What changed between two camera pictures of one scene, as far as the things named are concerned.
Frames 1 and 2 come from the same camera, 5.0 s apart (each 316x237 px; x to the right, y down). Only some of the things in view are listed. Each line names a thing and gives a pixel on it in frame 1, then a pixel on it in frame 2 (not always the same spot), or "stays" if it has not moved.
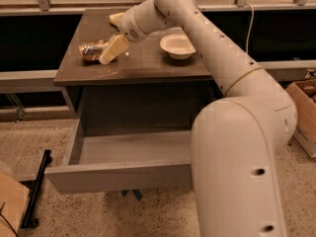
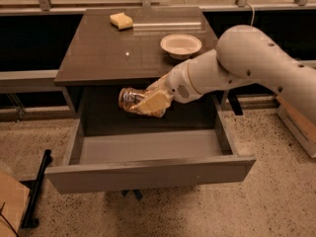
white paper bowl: (177, 46) stays
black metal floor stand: (28, 221) stays
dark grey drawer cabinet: (156, 86) stays
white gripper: (130, 26) → (178, 82)
